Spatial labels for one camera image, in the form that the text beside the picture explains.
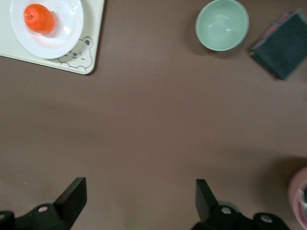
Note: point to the dark grey folded cloth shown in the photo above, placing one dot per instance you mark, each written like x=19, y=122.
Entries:
x=280, y=52

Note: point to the orange fruit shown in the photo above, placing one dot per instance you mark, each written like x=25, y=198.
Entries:
x=38, y=19

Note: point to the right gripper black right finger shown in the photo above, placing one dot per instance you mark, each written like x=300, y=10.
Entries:
x=206, y=201

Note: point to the cream bear print tray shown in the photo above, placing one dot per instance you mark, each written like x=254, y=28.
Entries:
x=94, y=24

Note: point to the pink bowl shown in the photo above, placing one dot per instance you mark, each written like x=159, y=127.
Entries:
x=293, y=191

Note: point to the white round plate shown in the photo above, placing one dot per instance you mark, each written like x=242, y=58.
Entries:
x=67, y=36

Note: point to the light green bowl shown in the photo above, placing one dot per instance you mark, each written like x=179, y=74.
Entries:
x=221, y=24

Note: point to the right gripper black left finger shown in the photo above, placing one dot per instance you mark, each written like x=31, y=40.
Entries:
x=69, y=198

